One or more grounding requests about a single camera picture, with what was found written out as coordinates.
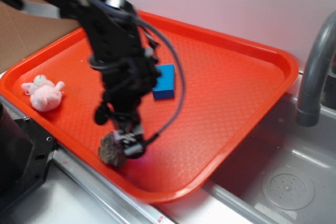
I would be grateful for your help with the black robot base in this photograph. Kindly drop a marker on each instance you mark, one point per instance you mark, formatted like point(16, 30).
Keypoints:
point(26, 151)

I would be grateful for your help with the blue rectangular block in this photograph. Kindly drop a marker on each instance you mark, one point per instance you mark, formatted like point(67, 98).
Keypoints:
point(165, 87)

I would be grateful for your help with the grey toy sink basin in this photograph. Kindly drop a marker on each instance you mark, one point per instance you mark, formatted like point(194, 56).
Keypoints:
point(280, 173)

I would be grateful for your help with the red plastic tray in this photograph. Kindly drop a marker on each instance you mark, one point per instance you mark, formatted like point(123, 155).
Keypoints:
point(231, 84)

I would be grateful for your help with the grey sink faucet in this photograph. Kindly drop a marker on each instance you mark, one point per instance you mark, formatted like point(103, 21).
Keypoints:
point(318, 82)

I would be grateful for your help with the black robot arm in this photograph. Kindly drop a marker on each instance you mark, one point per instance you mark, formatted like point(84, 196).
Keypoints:
point(112, 28)

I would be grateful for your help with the brown cardboard sheet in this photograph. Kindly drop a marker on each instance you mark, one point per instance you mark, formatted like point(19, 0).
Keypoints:
point(23, 34)

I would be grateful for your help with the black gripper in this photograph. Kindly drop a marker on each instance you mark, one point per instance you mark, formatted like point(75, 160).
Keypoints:
point(125, 83)

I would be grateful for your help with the brown rough rock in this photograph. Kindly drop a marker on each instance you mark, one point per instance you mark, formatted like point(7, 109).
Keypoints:
point(111, 151)

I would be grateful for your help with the pink plush toy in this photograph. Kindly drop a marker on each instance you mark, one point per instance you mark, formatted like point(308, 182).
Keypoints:
point(44, 94)

